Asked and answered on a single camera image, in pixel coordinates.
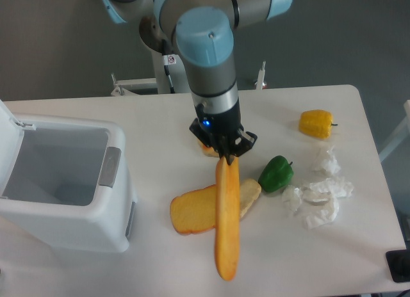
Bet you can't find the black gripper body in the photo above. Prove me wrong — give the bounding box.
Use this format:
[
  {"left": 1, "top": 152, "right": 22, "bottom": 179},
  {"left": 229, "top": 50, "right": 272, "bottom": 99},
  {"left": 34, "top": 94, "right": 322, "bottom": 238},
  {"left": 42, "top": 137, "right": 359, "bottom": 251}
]
[{"left": 193, "top": 101, "right": 243, "bottom": 150}]

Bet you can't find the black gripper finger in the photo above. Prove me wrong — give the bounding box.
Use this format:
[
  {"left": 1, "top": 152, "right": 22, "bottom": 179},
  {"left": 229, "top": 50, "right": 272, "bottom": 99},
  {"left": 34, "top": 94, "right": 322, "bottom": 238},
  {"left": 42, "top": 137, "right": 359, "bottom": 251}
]
[
  {"left": 227, "top": 129, "right": 258, "bottom": 165},
  {"left": 189, "top": 118, "right": 229, "bottom": 161}
]

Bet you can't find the long orange baguette bread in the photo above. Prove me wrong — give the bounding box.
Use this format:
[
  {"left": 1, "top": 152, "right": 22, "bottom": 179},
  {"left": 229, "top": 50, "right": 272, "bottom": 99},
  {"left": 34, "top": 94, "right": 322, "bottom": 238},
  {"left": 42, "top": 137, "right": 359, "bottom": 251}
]
[{"left": 214, "top": 157, "right": 240, "bottom": 281}]

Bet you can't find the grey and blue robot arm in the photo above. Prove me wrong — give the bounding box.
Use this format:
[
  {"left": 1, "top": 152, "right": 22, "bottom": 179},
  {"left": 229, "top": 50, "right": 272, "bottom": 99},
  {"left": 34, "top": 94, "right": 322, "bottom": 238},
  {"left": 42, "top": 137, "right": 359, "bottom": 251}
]
[{"left": 102, "top": 0, "right": 293, "bottom": 163}]

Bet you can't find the small pale bread piece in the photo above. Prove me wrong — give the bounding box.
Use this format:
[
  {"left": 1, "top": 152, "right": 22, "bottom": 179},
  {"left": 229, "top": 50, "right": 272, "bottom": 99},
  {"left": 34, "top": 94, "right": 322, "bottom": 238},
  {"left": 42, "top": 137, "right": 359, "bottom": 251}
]
[{"left": 240, "top": 179, "right": 262, "bottom": 218}]

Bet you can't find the square toast bread slice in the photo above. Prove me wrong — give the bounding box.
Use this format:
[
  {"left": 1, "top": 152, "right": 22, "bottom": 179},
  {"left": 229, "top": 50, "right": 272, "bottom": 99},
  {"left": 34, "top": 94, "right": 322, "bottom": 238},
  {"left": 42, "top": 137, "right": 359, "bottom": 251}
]
[{"left": 170, "top": 185, "right": 217, "bottom": 235}]

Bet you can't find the round orange bun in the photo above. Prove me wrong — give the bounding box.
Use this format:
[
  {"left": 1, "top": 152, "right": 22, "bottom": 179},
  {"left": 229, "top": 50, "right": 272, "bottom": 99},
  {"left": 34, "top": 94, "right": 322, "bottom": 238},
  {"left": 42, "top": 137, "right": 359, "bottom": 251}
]
[{"left": 197, "top": 140, "right": 220, "bottom": 158}]

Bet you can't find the green bell pepper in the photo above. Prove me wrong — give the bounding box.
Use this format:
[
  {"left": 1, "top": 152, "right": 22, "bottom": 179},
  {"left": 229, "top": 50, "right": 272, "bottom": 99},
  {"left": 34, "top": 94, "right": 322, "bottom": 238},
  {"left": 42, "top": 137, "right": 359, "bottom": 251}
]
[{"left": 258, "top": 156, "right": 294, "bottom": 193}]

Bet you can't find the table clamp with red knob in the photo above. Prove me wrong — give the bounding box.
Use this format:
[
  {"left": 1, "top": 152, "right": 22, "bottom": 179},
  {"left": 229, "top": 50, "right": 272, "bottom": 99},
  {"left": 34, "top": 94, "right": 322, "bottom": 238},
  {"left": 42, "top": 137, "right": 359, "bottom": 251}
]
[{"left": 254, "top": 60, "right": 267, "bottom": 90}]

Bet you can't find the small crumpled white tissue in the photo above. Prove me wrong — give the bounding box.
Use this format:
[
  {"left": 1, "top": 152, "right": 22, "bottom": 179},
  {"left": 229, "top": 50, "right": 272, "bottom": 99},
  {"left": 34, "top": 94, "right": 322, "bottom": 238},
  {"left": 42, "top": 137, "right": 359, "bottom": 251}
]
[{"left": 282, "top": 185, "right": 303, "bottom": 213}]

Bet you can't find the yellow bell pepper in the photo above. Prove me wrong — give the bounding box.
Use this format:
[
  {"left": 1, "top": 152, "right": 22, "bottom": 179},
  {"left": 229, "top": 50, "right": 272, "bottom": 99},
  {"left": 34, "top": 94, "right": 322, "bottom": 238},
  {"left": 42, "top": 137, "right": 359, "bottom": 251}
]
[{"left": 299, "top": 109, "right": 338, "bottom": 140}]

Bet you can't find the upper crumpled white tissue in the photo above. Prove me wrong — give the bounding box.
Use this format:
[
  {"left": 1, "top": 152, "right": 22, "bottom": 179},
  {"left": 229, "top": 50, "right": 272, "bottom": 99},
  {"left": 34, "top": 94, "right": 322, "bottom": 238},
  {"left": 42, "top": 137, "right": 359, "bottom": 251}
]
[{"left": 311, "top": 146, "right": 341, "bottom": 177}]

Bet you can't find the large crumpled white tissue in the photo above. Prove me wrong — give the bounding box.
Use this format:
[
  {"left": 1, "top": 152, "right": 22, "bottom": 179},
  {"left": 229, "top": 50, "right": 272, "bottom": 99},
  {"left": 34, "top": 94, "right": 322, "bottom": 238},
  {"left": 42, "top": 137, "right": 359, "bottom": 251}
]
[{"left": 302, "top": 177, "right": 354, "bottom": 229}]

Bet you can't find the white trash bin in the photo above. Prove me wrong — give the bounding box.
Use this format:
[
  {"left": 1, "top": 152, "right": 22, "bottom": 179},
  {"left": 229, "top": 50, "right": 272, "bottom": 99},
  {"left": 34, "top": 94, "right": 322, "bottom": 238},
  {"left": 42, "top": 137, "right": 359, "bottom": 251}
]
[{"left": 1, "top": 105, "right": 136, "bottom": 253}]

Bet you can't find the black device at edge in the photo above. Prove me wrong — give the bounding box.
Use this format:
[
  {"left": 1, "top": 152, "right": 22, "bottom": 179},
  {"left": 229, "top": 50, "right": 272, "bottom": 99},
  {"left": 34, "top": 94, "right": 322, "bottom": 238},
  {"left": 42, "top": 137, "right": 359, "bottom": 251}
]
[{"left": 385, "top": 250, "right": 409, "bottom": 283}]

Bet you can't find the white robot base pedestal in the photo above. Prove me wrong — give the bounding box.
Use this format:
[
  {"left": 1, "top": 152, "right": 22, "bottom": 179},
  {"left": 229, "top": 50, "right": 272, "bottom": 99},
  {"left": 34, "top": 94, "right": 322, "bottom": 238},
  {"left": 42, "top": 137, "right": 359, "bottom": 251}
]
[{"left": 138, "top": 14, "right": 192, "bottom": 95}]

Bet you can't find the white metal frame right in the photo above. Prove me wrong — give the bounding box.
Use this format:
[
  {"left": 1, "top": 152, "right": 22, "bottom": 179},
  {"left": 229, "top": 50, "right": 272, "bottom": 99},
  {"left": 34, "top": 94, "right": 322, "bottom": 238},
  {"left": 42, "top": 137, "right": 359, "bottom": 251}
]
[{"left": 379, "top": 100, "right": 409, "bottom": 162}]

